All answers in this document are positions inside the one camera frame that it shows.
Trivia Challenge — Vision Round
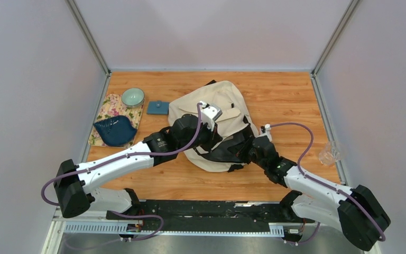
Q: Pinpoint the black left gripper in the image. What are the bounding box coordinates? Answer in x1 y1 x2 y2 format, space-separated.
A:
178 119 224 153

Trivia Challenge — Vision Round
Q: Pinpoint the beige canvas backpack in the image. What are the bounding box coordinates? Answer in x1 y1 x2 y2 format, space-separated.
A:
168 80 259 173

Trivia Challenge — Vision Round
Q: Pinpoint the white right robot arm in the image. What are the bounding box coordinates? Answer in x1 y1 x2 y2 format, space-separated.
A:
246 136 391 251

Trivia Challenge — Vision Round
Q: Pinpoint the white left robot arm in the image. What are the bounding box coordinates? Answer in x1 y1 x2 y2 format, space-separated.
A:
53 114 222 218

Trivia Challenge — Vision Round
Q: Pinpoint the small blue wallet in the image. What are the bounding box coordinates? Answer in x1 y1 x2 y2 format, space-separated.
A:
147 101 170 115

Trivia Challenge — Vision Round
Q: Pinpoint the clear plastic cup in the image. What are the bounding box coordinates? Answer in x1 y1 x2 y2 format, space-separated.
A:
318 141 346 166

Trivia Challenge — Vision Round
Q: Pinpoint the pale green ceramic bowl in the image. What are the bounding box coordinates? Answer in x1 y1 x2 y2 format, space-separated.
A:
121 87 145 108

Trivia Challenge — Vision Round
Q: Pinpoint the dark blue leaf dish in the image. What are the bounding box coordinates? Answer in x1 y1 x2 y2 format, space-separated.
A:
93 115 137 147

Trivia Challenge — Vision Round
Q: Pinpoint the floral cloth placemat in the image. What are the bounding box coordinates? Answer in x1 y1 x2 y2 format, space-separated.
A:
88 94 144 148

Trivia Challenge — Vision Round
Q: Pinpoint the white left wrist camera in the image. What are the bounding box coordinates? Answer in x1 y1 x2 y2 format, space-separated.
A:
199 101 223 131

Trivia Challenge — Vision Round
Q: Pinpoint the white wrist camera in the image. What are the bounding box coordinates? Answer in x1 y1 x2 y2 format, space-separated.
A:
199 101 223 131
259 124 272 141

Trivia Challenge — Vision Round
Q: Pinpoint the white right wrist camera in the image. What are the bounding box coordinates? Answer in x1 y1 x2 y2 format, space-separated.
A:
259 124 272 141

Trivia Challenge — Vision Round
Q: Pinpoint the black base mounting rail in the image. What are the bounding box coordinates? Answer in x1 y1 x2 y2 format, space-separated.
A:
106 199 312 241

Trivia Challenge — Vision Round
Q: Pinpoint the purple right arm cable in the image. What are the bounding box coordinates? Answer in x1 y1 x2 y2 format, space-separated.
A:
269 122 387 246

